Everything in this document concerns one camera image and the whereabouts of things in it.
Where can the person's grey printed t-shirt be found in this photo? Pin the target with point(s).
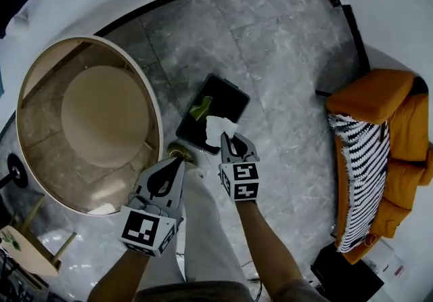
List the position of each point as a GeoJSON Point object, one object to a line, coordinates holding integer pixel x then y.
{"type": "Point", "coordinates": [203, 292]}

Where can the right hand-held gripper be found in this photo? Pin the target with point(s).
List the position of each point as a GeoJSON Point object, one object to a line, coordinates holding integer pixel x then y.
{"type": "Point", "coordinates": [243, 180]}

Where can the black waste bin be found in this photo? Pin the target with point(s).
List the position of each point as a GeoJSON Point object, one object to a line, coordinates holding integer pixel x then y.
{"type": "Point", "coordinates": [226, 97]}

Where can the white tissue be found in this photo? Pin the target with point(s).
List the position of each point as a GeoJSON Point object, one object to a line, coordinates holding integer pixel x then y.
{"type": "Point", "coordinates": [218, 128]}

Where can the small green leafy plant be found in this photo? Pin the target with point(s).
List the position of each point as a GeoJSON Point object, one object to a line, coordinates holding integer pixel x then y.
{"type": "Point", "coordinates": [10, 239]}

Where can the person's right forearm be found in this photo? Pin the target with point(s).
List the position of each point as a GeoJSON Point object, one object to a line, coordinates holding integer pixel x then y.
{"type": "Point", "coordinates": [267, 246]}

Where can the black flat box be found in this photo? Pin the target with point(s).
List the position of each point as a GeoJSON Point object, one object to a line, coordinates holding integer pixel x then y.
{"type": "Point", "coordinates": [345, 273]}

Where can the wooden shelf rack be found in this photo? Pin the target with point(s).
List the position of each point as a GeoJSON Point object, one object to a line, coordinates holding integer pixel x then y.
{"type": "Point", "coordinates": [13, 280]}

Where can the white flat box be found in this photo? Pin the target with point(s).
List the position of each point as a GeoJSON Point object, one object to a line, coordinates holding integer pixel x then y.
{"type": "Point", "coordinates": [389, 260]}

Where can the blue sheet on floor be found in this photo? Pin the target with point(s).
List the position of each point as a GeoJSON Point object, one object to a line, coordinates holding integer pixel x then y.
{"type": "Point", "coordinates": [2, 82]}

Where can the orange sofa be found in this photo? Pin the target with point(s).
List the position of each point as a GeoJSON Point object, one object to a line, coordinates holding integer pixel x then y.
{"type": "Point", "coordinates": [406, 145]}

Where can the person's olive right shoe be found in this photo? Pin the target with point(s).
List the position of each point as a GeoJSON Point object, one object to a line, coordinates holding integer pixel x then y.
{"type": "Point", "coordinates": [179, 151]}

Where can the round glass coffee table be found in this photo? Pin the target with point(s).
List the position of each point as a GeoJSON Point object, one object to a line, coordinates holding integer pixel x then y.
{"type": "Point", "coordinates": [37, 114]}

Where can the white cup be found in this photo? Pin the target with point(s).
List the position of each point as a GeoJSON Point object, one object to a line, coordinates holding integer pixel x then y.
{"type": "Point", "coordinates": [22, 18]}

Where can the small black remote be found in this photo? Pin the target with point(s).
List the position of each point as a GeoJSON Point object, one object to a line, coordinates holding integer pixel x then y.
{"type": "Point", "coordinates": [384, 131]}

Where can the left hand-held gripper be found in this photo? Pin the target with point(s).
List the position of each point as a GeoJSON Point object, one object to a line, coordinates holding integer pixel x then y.
{"type": "Point", "coordinates": [140, 231]}

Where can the black white striped blanket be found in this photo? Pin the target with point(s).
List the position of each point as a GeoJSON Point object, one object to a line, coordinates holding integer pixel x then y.
{"type": "Point", "coordinates": [365, 185]}

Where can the person's left forearm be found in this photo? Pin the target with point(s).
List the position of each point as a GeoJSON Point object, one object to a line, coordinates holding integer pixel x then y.
{"type": "Point", "coordinates": [121, 277]}

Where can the wooden side table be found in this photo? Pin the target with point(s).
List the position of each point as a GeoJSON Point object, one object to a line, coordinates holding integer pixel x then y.
{"type": "Point", "coordinates": [30, 250]}

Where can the person's light trousers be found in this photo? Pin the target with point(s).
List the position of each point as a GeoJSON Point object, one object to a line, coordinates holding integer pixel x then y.
{"type": "Point", "coordinates": [209, 226]}

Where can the yellow cloth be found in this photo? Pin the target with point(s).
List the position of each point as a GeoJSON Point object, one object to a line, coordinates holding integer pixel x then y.
{"type": "Point", "coordinates": [201, 109]}

